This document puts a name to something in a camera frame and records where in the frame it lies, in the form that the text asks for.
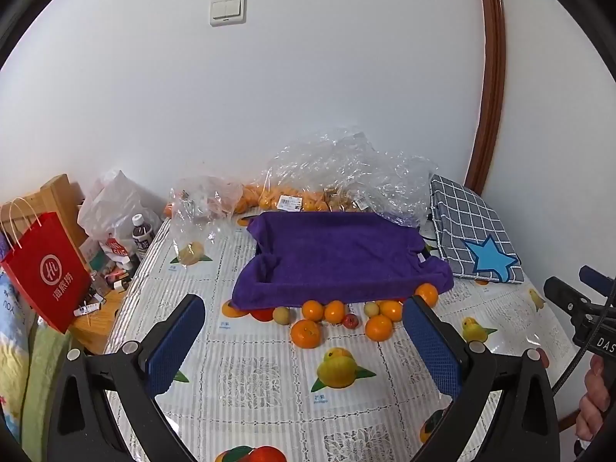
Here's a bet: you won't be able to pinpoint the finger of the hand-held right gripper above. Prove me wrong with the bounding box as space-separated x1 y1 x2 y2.
579 264 616 295
544 276 592 319

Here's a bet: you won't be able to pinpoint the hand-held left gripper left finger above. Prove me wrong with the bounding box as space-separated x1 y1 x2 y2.
48 293 208 462

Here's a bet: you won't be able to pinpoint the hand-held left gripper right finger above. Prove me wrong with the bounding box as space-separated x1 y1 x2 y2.
402 295 561 462

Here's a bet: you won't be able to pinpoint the purple towel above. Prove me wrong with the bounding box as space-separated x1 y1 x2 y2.
231 211 454 311

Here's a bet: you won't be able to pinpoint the person's right hand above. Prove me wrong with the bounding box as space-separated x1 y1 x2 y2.
575 356 616 444

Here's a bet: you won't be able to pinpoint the wooden side table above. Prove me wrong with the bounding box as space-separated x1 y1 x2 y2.
67 269 140 354

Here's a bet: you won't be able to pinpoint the dark drink bottle white cap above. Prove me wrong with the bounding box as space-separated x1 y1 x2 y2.
132 213 156 261

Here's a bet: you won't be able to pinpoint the red white snack packet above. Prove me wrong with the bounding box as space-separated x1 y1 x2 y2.
99 236 131 263

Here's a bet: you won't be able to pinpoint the grey checked cloth blue star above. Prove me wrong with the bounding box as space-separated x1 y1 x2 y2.
430 174 525 285

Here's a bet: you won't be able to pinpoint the thin clear plastic bag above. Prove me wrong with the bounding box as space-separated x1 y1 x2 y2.
166 176 244 263

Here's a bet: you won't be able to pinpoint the green cloth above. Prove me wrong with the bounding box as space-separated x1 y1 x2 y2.
22 325 73 462

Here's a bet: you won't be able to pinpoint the red paper bag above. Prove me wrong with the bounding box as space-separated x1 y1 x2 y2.
0 197 92 334

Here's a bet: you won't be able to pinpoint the white plastic bag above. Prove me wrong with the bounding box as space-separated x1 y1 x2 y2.
77 169 162 251

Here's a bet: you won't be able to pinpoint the crinkled clear plastic bag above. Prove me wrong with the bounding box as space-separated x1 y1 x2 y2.
325 149 434 229

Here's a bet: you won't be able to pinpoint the colourful printed blanket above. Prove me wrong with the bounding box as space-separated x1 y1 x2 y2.
0 236 37 424

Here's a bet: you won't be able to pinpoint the bagged brown longans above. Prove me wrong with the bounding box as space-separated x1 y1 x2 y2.
325 187 371 213

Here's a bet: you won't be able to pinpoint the pile of bagged small oranges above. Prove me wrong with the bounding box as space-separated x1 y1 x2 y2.
236 183 333 213

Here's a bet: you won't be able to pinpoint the clear bag of oranges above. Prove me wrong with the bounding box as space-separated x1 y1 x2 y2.
234 130 376 215

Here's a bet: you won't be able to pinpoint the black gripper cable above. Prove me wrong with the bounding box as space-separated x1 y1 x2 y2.
551 279 616 398

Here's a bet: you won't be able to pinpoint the brown wooden door frame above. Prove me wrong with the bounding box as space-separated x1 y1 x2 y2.
464 0 507 198

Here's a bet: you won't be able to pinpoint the white light switch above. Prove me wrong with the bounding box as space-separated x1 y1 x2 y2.
209 0 247 26

